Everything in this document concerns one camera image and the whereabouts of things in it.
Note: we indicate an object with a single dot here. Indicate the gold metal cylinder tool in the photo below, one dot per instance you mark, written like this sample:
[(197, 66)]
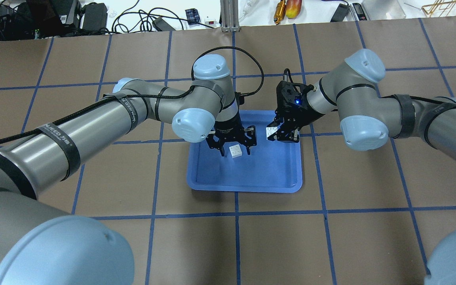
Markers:
[(279, 12)]

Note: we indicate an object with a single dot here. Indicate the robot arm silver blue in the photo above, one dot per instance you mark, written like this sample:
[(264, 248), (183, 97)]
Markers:
[(42, 245), (387, 180)]

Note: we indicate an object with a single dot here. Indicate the gold wire rack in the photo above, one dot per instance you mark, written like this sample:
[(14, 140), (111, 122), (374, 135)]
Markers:
[(440, 8)]

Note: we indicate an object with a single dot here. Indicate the black power adapter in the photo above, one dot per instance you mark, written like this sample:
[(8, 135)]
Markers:
[(340, 13)]

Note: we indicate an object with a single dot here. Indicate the blue plastic tray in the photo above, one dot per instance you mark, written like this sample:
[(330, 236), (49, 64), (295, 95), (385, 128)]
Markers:
[(271, 167)]

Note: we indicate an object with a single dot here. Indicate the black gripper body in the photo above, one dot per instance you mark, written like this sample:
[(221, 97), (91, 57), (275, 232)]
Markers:
[(300, 114), (229, 126)]

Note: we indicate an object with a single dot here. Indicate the toy mango fruit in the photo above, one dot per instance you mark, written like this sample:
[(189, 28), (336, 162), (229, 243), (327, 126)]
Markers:
[(293, 8)]

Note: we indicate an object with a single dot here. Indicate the aluminium frame post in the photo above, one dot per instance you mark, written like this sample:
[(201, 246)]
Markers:
[(229, 16)]

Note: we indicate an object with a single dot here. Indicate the white block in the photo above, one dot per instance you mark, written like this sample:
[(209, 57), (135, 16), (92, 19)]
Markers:
[(235, 151), (271, 133)]

